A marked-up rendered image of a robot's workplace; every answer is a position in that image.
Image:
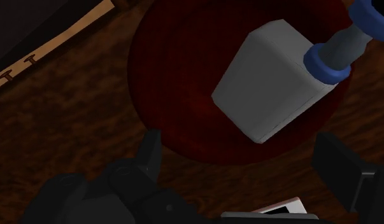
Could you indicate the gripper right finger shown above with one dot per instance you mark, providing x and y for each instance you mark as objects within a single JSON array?
[{"x": 343, "y": 164}]

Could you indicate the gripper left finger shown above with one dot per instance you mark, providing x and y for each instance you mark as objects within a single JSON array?
[{"x": 126, "y": 180}]

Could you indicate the white and pink flat box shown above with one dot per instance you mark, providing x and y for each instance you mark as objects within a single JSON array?
[{"x": 292, "y": 204}]

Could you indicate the dark red round plate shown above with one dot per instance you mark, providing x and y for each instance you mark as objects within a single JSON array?
[{"x": 179, "y": 62}]

